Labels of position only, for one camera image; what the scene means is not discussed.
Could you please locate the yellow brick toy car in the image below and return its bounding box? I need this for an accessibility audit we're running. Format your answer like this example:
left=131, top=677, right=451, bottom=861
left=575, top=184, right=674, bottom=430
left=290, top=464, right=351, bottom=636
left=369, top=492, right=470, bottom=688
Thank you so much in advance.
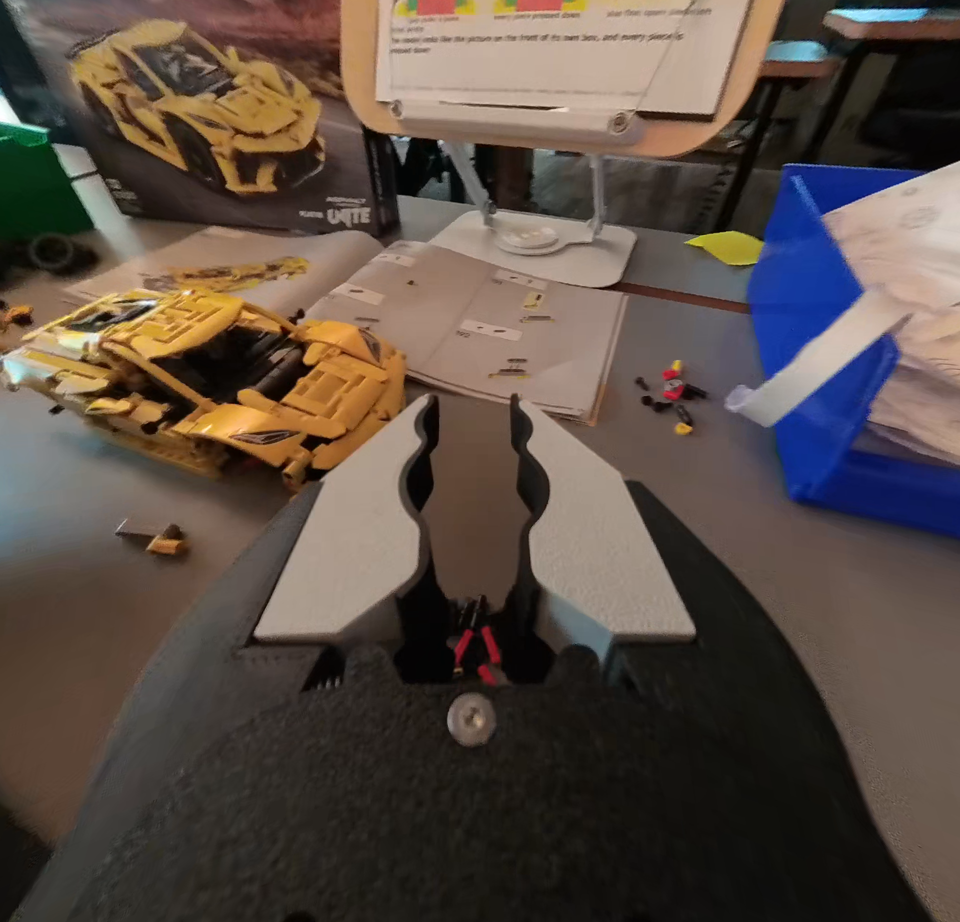
left=0, top=284, right=410, bottom=488

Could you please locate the wooden board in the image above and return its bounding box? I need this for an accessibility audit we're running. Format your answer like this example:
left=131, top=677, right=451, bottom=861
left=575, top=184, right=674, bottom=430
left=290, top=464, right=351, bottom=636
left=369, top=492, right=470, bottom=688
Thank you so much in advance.
left=339, top=0, right=796, bottom=160

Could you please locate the toy car set box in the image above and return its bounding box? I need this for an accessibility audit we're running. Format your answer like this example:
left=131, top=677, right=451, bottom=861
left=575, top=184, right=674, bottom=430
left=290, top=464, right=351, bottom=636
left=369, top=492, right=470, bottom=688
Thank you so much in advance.
left=0, top=0, right=402, bottom=237

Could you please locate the pile of red black pins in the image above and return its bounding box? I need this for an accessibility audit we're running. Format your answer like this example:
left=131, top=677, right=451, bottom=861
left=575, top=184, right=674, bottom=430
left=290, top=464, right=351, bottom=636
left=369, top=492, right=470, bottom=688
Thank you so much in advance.
left=446, top=595, right=504, bottom=687

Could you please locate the building instruction booklet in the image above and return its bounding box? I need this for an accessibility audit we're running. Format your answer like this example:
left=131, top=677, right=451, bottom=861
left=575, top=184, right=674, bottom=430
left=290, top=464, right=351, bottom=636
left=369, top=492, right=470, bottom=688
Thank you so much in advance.
left=63, top=226, right=630, bottom=424

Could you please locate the blue plastic bin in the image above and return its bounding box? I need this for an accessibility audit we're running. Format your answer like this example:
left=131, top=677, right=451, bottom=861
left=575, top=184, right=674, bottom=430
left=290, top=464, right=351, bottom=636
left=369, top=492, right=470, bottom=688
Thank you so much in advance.
left=746, top=163, right=960, bottom=539

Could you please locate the instruction sheet with coloured blocks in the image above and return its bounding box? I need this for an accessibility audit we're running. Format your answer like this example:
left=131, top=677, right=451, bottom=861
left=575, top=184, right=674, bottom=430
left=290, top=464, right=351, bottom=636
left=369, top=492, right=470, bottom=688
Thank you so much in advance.
left=375, top=0, right=766, bottom=117

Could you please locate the cluster of mixed small pins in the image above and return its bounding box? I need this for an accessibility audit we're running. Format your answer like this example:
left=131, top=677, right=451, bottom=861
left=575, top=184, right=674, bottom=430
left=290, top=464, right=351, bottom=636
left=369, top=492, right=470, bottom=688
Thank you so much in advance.
left=633, top=359, right=710, bottom=437

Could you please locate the black toy tire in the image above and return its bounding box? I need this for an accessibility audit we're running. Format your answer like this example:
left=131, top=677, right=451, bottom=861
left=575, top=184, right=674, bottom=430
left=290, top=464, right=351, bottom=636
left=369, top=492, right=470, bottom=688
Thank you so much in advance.
left=30, top=233, right=100, bottom=274

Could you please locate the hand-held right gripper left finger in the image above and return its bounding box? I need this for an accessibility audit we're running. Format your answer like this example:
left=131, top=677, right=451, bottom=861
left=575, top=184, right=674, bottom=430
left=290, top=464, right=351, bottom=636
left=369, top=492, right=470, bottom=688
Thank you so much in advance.
left=253, top=394, right=441, bottom=644

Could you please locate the white paper strip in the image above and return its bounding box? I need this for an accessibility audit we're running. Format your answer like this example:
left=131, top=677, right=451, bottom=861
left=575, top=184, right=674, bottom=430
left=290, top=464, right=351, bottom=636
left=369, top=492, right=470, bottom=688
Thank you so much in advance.
left=723, top=289, right=912, bottom=428

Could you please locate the printed paper bag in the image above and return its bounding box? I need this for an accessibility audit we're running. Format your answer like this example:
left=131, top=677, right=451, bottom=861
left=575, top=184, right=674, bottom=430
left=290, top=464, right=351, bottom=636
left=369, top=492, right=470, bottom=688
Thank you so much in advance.
left=821, top=160, right=960, bottom=466

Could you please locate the background table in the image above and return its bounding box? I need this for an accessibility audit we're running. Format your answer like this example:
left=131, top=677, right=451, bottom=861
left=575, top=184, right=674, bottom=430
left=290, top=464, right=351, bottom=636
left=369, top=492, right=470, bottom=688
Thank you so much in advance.
left=821, top=7, right=960, bottom=166

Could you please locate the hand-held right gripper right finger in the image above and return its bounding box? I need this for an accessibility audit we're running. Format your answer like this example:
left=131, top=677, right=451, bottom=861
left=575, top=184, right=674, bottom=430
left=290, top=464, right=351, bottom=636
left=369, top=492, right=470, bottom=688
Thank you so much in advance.
left=510, top=394, right=699, bottom=676

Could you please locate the green plastic bin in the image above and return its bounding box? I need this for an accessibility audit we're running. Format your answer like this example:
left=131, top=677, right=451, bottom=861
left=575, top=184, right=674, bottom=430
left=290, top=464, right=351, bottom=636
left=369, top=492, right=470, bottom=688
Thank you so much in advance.
left=0, top=123, right=95, bottom=244

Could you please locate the yellow paper scrap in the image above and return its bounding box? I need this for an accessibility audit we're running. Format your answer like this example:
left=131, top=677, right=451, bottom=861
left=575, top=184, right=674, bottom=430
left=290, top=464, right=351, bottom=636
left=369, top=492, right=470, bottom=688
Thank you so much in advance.
left=684, top=230, right=765, bottom=267

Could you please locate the grey desk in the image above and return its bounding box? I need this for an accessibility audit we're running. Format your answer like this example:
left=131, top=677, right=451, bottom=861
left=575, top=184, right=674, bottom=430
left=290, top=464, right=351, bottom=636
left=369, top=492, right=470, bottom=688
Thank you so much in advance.
left=0, top=194, right=960, bottom=922

